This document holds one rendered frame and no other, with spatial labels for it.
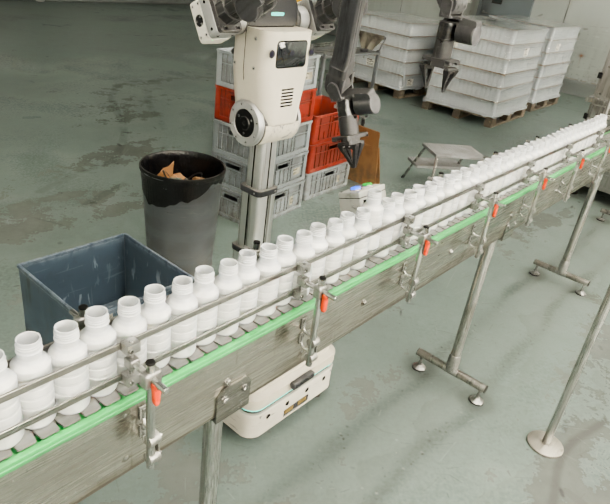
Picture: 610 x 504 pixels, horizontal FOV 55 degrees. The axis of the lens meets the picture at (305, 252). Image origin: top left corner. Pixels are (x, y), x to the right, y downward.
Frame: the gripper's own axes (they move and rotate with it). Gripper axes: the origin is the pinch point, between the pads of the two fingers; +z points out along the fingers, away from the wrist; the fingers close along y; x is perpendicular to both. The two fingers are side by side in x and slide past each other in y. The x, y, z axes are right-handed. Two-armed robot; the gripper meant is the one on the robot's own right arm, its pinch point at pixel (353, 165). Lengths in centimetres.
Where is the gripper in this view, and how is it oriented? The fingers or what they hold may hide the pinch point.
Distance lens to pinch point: 177.8
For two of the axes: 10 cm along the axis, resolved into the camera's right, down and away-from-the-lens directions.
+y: 6.5, -2.8, 7.0
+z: 1.4, 9.6, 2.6
